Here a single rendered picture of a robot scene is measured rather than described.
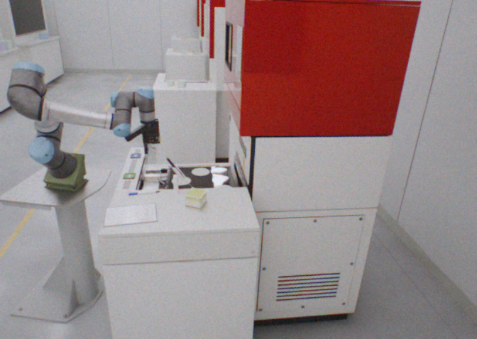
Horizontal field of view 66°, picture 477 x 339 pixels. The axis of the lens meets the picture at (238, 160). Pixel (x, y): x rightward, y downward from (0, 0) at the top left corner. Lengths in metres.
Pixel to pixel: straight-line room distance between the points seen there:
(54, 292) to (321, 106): 2.05
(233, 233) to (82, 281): 1.28
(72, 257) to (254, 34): 1.64
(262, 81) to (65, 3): 8.68
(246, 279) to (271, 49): 0.98
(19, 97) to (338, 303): 1.96
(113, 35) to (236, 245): 8.68
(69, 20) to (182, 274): 8.90
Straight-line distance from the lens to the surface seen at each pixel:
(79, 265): 2.45
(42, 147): 2.02
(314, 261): 2.13
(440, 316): 2.83
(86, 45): 10.02
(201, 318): 1.76
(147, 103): 1.75
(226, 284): 1.64
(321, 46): 1.66
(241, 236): 1.49
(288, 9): 1.60
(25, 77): 1.73
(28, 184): 2.32
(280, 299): 2.26
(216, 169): 2.09
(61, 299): 2.72
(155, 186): 1.98
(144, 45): 9.78
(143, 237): 1.48
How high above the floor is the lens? 1.79
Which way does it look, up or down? 24 degrees down
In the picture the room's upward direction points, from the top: 2 degrees clockwise
